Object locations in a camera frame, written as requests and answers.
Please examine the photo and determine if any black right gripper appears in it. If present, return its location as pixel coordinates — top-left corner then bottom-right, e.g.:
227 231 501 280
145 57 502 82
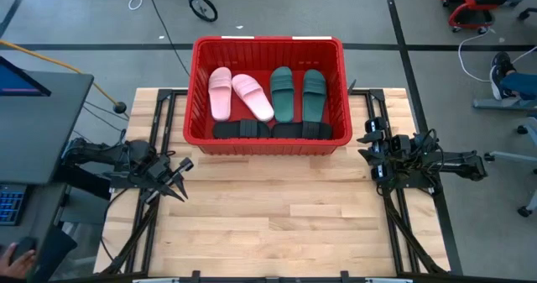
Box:
356 116 415 182

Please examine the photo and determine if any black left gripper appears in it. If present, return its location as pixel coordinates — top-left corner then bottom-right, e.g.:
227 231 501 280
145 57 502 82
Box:
139 152 196 206

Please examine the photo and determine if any black rubber slide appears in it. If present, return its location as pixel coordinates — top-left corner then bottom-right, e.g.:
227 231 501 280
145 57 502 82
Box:
271 121 333 140
212 118 272 140

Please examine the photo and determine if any green rubber slide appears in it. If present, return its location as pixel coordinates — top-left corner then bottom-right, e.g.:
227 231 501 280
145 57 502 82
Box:
269 66 295 123
301 68 327 123

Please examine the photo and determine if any pink rubber slide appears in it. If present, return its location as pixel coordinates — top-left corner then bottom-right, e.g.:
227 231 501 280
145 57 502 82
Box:
208 66 233 123
231 73 275 123

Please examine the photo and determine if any red plastic bin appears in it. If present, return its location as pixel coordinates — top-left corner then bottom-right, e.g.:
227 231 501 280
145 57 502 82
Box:
183 35 353 156

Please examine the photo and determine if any grey office chair base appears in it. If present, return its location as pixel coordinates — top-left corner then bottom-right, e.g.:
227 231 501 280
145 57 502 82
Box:
472 97 537 217

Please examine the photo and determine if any person's black shoe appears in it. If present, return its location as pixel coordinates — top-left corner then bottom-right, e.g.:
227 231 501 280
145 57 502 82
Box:
490 51 519 102

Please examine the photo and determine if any person's leg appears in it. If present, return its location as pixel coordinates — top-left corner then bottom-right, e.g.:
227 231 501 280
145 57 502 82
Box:
501 71 537 102

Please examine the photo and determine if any black computer mouse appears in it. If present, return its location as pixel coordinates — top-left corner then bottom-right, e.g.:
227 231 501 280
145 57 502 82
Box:
8 236 37 262

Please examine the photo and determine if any backlit keyboard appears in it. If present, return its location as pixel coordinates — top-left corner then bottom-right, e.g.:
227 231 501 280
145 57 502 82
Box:
0 184 29 226

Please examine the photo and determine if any black wheel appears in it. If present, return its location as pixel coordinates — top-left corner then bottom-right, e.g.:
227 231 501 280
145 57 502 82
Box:
188 0 219 23

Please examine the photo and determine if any person's hand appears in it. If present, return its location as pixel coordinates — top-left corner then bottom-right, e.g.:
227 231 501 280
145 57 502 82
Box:
0 243 37 280

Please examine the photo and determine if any computer monitor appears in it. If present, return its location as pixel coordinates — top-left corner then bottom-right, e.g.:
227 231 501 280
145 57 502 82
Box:
0 55 52 97

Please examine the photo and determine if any thin black cable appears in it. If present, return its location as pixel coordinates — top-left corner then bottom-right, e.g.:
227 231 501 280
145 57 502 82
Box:
81 101 130 123

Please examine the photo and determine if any long white cable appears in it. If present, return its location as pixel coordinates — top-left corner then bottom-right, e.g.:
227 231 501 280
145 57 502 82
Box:
456 30 537 83

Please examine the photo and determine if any black metal frame rail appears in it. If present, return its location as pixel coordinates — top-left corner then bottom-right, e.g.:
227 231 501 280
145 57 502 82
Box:
96 270 452 283

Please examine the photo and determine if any long black floor cable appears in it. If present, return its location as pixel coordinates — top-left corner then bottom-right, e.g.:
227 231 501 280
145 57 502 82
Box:
142 0 192 78

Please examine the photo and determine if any orange cable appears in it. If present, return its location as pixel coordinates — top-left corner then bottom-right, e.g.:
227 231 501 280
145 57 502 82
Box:
0 39 121 107

